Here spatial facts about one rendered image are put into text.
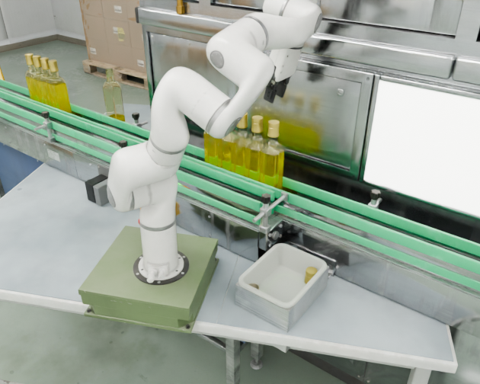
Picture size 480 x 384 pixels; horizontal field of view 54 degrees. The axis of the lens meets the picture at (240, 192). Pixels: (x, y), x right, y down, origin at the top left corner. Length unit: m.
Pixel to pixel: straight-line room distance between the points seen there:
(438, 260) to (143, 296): 0.77
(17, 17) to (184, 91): 6.74
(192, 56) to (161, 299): 0.90
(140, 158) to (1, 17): 6.56
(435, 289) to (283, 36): 0.75
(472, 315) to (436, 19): 0.75
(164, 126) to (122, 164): 0.14
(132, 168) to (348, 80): 0.68
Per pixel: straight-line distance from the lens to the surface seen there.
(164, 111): 0.97
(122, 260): 1.39
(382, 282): 1.40
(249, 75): 0.95
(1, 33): 7.54
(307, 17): 1.12
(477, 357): 1.74
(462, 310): 1.36
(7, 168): 2.62
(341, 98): 1.42
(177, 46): 1.80
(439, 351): 1.34
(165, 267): 1.28
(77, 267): 1.56
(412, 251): 1.33
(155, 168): 1.05
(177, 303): 1.24
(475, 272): 1.31
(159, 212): 1.19
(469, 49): 1.30
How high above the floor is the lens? 1.70
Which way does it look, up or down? 31 degrees down
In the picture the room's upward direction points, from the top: straight up
